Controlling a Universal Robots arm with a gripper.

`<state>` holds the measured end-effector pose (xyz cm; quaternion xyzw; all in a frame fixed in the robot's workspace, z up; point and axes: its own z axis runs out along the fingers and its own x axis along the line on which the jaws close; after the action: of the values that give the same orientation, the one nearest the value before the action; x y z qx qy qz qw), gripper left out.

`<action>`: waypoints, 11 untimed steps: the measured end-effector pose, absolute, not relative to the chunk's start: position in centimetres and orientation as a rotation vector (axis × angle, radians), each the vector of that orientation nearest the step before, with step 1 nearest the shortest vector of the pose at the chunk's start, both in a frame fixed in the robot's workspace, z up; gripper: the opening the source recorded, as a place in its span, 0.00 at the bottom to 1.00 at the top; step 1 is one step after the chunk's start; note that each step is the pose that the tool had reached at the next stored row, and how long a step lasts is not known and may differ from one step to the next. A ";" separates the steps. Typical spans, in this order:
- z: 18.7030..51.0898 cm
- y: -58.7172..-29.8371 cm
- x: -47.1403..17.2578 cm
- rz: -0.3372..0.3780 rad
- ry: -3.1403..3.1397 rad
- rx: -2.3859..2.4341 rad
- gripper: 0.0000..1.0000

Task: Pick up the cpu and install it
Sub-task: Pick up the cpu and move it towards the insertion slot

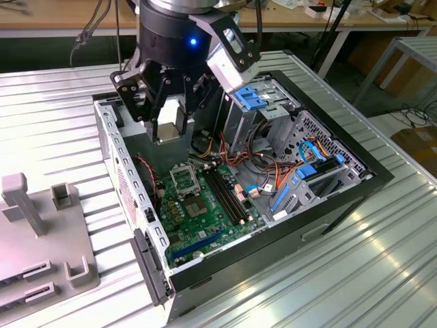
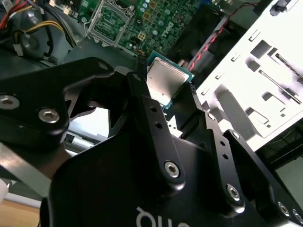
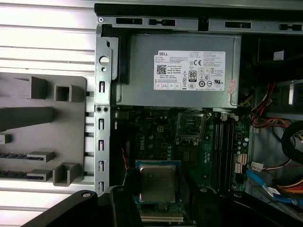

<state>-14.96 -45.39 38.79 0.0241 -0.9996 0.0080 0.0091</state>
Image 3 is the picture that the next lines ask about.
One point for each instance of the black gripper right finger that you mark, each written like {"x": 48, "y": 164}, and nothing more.
{"x": 236, "y": 210}

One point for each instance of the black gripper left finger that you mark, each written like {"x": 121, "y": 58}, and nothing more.
{"x": 80, "y": 208}

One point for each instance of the silver green CPU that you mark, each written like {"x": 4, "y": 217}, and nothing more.
{"x": 157, "y": 182}

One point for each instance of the white SATA port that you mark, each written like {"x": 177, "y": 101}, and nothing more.
{"x": 238, "y": 169}

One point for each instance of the white eight pin header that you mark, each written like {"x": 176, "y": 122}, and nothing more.
{"x": 242, "y": 159}

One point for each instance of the black RAM slot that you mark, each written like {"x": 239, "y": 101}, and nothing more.
{"x": 226, "y": 151}
{"x": 232, "y": 151}
{"x": 221, "y": 151}
{"x": 216, "y": 151}

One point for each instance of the tan expansion slot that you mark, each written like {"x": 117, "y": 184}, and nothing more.
{"x": 163, "y": 216}

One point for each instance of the dark RAM stick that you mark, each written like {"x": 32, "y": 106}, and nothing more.
{"x": 14, "y": 174}
{"x": 14, "y": 156}

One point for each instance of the grey parts rack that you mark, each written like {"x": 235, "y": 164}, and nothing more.
{"x": 71, "y": 132}

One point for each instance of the green motherboard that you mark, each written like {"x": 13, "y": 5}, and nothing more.
{"x": 165, "y": 146}

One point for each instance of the silver socket cover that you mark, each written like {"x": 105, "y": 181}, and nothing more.
{"x": 178, "y": 125}

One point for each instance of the white four pin header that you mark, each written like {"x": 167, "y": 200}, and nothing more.
{"x": 160, "y": 128}

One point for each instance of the black PC case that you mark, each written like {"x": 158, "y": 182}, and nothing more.
{"x": 106, "y": 71}

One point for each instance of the white PSU label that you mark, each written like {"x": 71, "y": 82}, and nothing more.
{"x": 170, "y": 80}

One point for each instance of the grey power supply unit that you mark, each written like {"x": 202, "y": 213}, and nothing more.
{"x": 142, "y": 71}

